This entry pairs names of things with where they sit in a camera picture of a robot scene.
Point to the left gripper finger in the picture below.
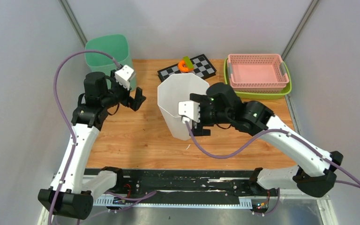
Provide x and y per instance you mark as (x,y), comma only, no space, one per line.
(139,97)
(133,104)

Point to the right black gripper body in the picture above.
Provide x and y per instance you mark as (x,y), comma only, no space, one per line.
(208,116)

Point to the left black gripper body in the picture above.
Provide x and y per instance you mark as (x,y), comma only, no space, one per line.
(118,94)

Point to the large white container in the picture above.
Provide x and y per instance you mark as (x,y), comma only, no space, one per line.
(170,92)

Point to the green plastic bin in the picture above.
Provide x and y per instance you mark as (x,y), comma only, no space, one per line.
(115,45)

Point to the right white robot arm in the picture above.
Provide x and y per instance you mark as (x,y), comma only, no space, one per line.
(314,172)

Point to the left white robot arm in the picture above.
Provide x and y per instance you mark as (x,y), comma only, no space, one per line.
(67,195)

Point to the green plastic tray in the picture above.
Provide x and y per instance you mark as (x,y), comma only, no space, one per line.
(259,96)

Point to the black white checkerboard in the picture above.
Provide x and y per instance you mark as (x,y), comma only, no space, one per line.
(203,68)

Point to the pink perforated basket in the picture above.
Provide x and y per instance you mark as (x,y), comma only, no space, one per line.
(257,72)

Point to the green block toy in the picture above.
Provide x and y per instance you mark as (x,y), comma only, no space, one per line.
(188,63)

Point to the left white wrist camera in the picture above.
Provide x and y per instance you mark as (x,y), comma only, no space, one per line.
(125,76)

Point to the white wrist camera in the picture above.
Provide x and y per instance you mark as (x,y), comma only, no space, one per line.
(189,111)
(125,76)

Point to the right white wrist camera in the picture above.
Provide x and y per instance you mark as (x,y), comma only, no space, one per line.
(189,111)

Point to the orange ring toy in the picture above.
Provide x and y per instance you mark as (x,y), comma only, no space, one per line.
(183,67)

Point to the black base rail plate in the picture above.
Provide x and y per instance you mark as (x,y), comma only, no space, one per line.
(191,187)

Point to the aluminium frame rails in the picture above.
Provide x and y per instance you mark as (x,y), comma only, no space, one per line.
(290,207)

